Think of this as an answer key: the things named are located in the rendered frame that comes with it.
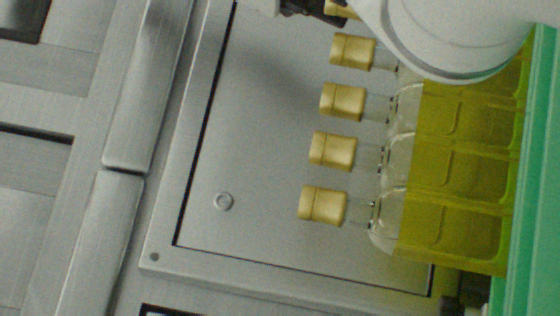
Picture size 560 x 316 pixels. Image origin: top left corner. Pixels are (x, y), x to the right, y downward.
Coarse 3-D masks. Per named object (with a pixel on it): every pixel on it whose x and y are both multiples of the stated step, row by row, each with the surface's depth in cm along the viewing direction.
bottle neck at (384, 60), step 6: (378, 42) 107; (378, 48) 106; (384, 48) 106; (378, 54) 106; (384, 54) 106; (390, 54) 106; (378, 60) 106; (384, 60) 106; (390, 60) 106; (396, 60) 106; (372, 66) 107; (378, 66) 107; (384, 66) 106; (390, 66) 106; (390, 72) 108
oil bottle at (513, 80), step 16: (528, 48) 105; (400, 64) 105; (512, 64) 104; (528, 64) 104; (400, 80) 107; (416, 80) 105; (432, 80) 104; (496, 80) 104; (512, 80) 104; (528, 80) 104; (512, 96) 104
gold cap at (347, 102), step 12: (324, 84) 104; (336, 84) 105; (324, 96) 104; (336, 96) 104; (348, 96) 104; (360, 96) 104; (324, 108) 104; (336, 108) 104; (348, 108) 104; (360, 108) 104; (360, 120) 105
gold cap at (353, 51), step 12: (336, 36) 106; (348, 36) 107; (360, 36) 107; (336, 48) 106; (348, 48) 106; (360, 48) 106; (372, 48) 106; (336, 60) 107; (348, 60) 106; (360, 60) 106; (372, 60) 106
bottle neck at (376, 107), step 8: (368, 96) 104; (376, 96) 104; (384, 96) 105; (368, 104) 104; (376, 104) 104; (384, 104) 104; (368, 112) 104; (376, 112) 104; (384, 112) 104; (368, 120) 105; (376, 120) 105; (384, 120) 104
